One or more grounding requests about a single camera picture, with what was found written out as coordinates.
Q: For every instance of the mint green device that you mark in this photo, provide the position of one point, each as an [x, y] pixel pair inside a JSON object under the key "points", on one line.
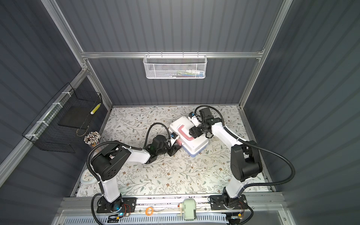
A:
{"points": [[188, 209]]}

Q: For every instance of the white wire wall basket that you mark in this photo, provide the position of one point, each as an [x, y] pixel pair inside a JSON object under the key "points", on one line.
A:
{"points": [[178, 66]]}

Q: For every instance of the white blue tool box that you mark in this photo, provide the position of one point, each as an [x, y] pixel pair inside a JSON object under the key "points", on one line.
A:
{"points": [[192, 145]]}

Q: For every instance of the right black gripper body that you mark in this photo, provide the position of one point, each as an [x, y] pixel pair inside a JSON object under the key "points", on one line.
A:
{"points": [[201, 126]]}

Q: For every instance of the mint round clock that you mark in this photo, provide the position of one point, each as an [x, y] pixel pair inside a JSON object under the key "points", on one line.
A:
{"points": [[87, 178]]}

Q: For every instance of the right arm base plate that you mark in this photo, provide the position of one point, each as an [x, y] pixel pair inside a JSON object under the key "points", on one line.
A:
{"points": [[220, 202]]}

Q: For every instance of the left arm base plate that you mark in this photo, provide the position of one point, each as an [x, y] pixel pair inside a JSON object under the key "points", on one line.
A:
{"points": [[120, 205]]}

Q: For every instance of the black wire side basket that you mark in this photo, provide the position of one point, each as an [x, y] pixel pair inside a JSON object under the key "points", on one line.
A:
{"points": [[63, 126]]}

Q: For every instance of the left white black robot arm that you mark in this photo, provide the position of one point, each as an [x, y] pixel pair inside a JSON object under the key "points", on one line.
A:
{"points": [[106, 159]]}

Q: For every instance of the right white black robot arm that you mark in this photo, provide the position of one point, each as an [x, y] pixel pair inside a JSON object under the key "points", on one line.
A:
{"points": [[245, 160]]}

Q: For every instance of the yellow green marker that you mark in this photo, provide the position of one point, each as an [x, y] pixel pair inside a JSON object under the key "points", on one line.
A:
{"points": [[93, 111]]}

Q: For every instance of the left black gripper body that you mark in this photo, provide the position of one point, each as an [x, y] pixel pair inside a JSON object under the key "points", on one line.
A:
{"points": [[165, 147]]}

